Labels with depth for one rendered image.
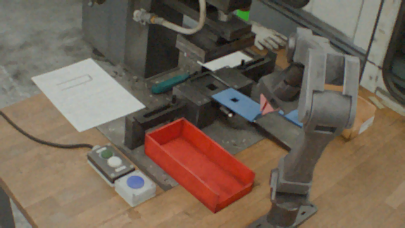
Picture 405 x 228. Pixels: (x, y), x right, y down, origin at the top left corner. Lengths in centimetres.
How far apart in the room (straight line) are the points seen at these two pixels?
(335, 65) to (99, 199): 59
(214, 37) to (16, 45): 245
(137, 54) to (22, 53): 203
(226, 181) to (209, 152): 9
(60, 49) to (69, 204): 243
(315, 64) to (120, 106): 70
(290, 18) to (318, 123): 111
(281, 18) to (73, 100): 90
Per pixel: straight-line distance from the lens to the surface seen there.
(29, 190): 122
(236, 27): 130
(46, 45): 358
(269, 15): 207
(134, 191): 117
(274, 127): 143
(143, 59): 154
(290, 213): 114
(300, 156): 100
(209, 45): 128
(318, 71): 89
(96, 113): 143
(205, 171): 127
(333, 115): 89
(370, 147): 150
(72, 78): 157
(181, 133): 136
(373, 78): 179
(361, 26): 182
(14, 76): 328
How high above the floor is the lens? 176
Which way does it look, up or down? 36 degrees down
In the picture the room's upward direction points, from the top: 8 degrees clockwise
